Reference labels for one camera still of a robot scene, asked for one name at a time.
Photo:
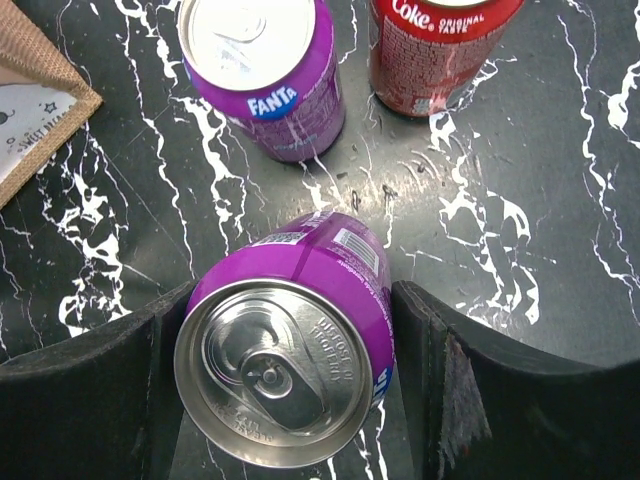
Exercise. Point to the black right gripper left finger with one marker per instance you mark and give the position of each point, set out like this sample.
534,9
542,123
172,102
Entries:
102,405

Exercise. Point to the printed canvas tote bag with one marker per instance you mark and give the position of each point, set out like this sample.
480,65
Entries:
44,100

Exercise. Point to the red coke can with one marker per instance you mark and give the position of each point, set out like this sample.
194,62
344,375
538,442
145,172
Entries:
423,52

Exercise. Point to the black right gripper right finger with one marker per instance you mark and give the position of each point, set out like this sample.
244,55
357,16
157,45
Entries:
481,405

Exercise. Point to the purple fanta can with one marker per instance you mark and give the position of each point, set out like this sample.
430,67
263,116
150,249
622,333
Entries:
287,343
270,67

